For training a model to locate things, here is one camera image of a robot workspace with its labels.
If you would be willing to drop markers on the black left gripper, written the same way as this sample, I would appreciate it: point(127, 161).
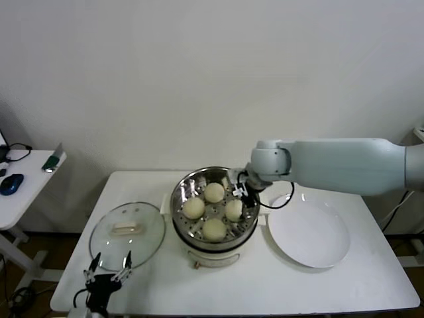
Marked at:
point(101, 286)

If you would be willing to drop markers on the blue computer mouse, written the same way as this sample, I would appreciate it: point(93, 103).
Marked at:
point(11, 183)

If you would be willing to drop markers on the stainless steel steamer basket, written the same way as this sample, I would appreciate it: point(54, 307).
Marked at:
point(185, 185)

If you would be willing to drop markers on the white round plate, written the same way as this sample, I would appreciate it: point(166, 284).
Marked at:
point(308, 232)

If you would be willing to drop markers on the white steamed baozi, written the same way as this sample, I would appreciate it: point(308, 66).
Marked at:
point(233, 210)
point(214, 229)
point(193, 208)
point(213, 192)

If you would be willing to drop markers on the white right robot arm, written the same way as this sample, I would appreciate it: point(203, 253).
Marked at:
point(331, 165)

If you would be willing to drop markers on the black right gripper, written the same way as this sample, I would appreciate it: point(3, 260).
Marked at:
point(253, 186)

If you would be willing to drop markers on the dark laptop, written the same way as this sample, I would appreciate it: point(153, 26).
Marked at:
point(2, 152)

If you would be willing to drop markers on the glass pot lid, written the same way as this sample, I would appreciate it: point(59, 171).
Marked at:
point(129, 212)

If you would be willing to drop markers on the white side desk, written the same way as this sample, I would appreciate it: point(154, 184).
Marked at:
point(36, 185)

